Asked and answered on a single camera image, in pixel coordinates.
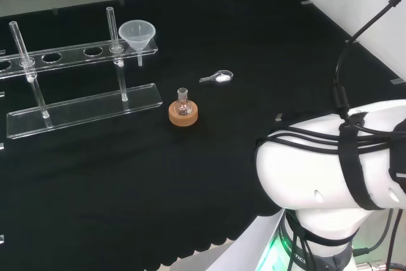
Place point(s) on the clear plastic funnel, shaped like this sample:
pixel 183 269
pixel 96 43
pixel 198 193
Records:
pixel 137 34

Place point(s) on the glass weighing funnel with powder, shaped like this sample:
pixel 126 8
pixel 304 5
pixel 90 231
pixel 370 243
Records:
pixel 222 77

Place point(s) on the clear acrylic funnel stand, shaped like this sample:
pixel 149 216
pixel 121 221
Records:
pixel 79 109

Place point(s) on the small round-bottom glass flask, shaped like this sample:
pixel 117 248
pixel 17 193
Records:
pixel 183 106

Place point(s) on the black cloth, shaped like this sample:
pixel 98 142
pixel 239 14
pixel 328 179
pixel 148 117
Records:
pixel 127 188

